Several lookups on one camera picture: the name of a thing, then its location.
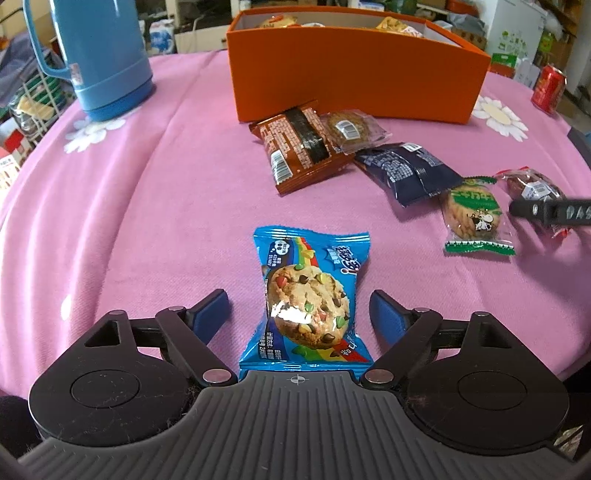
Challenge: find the green white biscuit packet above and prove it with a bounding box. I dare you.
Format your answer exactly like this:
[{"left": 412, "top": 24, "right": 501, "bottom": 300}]
[{"left": 441, "top": 176, "right": 515, "bottom": 257}]

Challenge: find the pink floral tablecloth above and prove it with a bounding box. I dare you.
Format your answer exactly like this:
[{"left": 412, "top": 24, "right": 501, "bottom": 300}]
[{"left": 1, "top": 52, "right": 590, "bottom": 396}]

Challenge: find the white mini fridge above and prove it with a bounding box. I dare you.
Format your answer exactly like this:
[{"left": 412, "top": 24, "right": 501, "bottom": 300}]
[{"left": 478, "top": 0, "right": 547, "bottom": 60}]

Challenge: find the blue thermos jug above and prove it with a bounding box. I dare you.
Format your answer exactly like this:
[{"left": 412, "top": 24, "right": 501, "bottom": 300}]
[{"left": 23, "top": 0, "right": 154, "bottom": 122}]

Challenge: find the blue chocolate chip cookie packet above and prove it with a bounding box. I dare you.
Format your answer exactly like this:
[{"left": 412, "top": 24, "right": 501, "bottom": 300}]
[{"left": 239, "top": 225, "right": 373, "bottom": 378}]

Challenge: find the clear brown cookie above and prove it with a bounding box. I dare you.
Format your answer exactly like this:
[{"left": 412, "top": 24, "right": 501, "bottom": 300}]
[{"left": 321, "top": 110, "right": 392, "bottom": 154}]

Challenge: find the red soda can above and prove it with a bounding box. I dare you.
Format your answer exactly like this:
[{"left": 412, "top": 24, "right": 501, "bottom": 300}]
[{"left": 531, "top": 64, "right": 567, "bottom": 115}]

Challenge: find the red clear snack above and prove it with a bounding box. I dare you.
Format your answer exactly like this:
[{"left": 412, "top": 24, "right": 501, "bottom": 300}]
[{"left": 494, "top": 166, "right": 570, "bottom": 241}]

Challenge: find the dark navy snack packet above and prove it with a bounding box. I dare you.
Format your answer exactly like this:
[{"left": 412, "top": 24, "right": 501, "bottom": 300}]
[{"left": 355, "top": 142, "right": 463, "bottom": 207}]

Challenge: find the orange storage box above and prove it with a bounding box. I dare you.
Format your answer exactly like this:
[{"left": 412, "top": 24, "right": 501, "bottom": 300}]
[{"left": 226, "top": 6, "right": 491, "bottom": 124}]

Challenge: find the brown orange snack packet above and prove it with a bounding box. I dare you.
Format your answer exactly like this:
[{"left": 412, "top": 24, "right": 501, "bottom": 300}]
[{"left": 249, "top": 101, "right": 353, "bottom": 196}]

